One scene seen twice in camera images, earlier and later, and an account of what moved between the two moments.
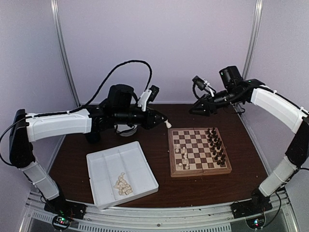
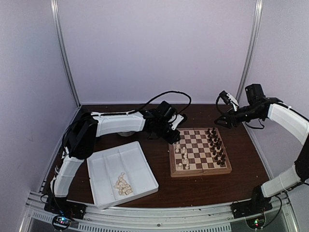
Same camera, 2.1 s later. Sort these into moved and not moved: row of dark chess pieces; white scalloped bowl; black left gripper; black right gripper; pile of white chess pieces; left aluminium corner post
Moved: black right gripper; black left gripper
Not moved: white scalloped bowl; row of dark chess pieces; pile of white chess pieces; left aluminium corner post
